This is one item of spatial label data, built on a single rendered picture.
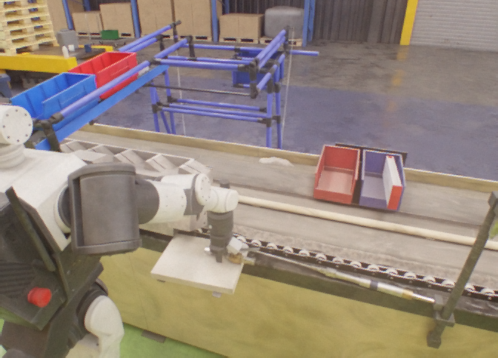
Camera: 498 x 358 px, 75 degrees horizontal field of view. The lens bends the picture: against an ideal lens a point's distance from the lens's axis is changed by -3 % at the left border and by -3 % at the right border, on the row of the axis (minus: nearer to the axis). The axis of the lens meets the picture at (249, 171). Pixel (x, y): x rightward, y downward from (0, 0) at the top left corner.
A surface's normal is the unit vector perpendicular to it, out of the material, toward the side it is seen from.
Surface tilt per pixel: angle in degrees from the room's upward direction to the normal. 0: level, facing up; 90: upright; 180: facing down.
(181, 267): 0
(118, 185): 58
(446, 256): 0
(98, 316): 90
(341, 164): 88
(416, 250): 0
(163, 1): 90
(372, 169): 88
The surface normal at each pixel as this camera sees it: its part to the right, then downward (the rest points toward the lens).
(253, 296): -0.31, 0.48
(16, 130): 0.97, 0.11
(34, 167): -0.02, -0.82
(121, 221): 0.64, -0.19
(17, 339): -0.22, -0.19
